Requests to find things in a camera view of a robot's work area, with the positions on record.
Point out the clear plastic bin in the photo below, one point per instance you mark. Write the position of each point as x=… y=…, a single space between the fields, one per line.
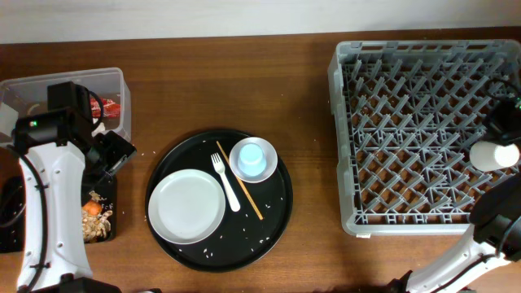
x=28 y=96

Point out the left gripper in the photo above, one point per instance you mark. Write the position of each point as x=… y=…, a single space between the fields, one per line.
x=117 y=147

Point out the orange carrot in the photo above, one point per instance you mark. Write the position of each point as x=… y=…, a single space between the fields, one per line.
x=92 y=208

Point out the small white bowl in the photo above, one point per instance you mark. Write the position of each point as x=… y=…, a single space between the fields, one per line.
x=270 y=155

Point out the rice and food scraps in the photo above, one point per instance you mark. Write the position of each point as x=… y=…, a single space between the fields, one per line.
x=97 y=228

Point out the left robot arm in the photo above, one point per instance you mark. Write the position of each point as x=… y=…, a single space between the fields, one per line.
x=57 y=150

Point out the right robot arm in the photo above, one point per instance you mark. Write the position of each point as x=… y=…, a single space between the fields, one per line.
x=492 y=239

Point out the black rectangular tray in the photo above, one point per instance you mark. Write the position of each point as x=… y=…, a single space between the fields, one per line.
x=13 y=210

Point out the wooden chopstick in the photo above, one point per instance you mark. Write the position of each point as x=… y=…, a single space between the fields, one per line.
x=240 y=182

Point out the light blue cup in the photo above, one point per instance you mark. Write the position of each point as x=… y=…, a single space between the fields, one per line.
x=252 y=161

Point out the white plate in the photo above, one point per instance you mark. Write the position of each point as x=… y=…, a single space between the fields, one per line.
x=186 y=207

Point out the white plastic fork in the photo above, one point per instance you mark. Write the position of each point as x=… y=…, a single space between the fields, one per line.
x=219 y=167

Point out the white cup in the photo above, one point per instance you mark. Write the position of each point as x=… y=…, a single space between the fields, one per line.
x=489 y=156

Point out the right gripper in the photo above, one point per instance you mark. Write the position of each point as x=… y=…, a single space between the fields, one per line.
x=493 y=124

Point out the red snack wrapper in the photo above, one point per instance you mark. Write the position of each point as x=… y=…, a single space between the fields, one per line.
x=111 y=109

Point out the grey dishwasher rack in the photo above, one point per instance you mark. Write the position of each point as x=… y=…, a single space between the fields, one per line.
x=406 y=115

